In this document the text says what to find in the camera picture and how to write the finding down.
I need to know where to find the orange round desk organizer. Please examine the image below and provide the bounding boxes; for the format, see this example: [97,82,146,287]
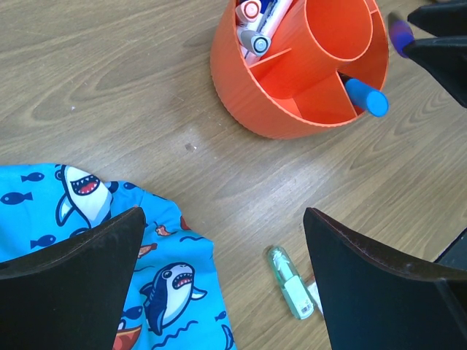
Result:
[210,1,388,139]

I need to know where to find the black purple highlighter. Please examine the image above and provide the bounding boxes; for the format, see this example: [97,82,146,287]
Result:
[387,12,414,58]

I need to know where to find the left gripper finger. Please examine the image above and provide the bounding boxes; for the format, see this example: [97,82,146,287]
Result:
[304,208,466,349]
[1,207,145,349]

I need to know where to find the white dark blue marker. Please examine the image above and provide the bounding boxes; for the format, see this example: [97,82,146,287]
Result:
[242,0,293,65]

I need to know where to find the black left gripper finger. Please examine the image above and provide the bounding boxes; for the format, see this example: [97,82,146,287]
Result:
[403,36,466,108]
[407,1,466,36]

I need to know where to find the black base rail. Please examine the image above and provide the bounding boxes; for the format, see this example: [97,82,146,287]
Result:
[435,228,467,271]

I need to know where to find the white grey marker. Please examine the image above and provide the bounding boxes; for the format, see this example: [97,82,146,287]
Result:
[236,26,271,57]

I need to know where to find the black blue highlighter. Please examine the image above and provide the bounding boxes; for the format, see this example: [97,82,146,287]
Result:
[339,73,390,117]

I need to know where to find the grey eraser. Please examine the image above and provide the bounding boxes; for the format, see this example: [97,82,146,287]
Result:
[307,281,323,314]

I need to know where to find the blue shark print shorts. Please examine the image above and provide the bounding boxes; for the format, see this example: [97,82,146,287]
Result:
[1,164,236,349]

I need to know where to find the white pink pen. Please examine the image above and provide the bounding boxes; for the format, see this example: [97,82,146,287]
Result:
[235,0,262,25]

